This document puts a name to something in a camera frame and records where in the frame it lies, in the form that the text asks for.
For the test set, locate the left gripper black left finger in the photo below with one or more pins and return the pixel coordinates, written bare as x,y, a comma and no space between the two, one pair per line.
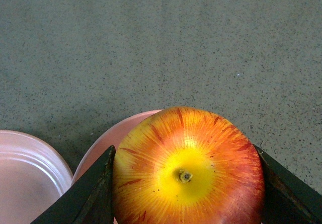
83,196

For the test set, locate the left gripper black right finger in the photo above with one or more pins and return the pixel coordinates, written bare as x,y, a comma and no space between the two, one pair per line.
288,199

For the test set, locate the red yellow apple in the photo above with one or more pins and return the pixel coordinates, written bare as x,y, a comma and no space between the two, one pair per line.
185,165

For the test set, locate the pink plate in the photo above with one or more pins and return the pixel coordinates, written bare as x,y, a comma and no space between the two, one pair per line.
33,176

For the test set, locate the pink bowl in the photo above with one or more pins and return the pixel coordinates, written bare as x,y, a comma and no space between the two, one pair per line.
111,137

